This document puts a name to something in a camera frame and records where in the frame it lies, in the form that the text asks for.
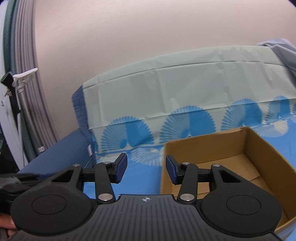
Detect person's hand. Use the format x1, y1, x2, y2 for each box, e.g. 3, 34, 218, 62
0, 214, 17, 240

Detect brown cardboard box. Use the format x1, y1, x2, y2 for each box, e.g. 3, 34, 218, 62
163, 127, 295, 240

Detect dark blue sofa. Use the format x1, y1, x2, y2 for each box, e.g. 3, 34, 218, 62
19, 87, 96, 177

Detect blue fan-pattern cloth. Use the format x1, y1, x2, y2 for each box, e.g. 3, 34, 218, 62
82, 46, 295, 196

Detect white clamp on pole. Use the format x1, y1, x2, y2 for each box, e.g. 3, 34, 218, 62
1, 68, 45, 157

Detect grey ribbed curtain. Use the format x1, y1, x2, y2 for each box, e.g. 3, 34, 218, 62
1, 1, 58, 161

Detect light blue crumpled cloth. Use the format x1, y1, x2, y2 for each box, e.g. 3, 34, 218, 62
257, 38, 296, 76

